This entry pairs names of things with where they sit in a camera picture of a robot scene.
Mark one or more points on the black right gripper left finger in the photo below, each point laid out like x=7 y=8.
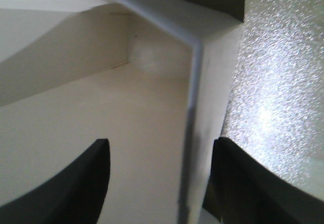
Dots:
x=75 y=195

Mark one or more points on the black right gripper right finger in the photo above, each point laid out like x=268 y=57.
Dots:
x=241 y=190

